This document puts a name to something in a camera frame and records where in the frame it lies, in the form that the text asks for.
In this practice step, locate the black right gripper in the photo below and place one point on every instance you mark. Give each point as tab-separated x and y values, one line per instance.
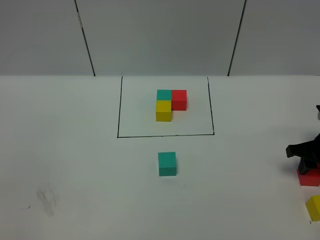
309	153

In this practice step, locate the template red cube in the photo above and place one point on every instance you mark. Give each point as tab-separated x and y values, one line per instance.
179	100

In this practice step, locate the template yellow cube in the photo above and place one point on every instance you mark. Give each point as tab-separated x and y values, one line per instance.
163	111

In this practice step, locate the template teal cube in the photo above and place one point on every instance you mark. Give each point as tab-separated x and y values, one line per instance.
164	95

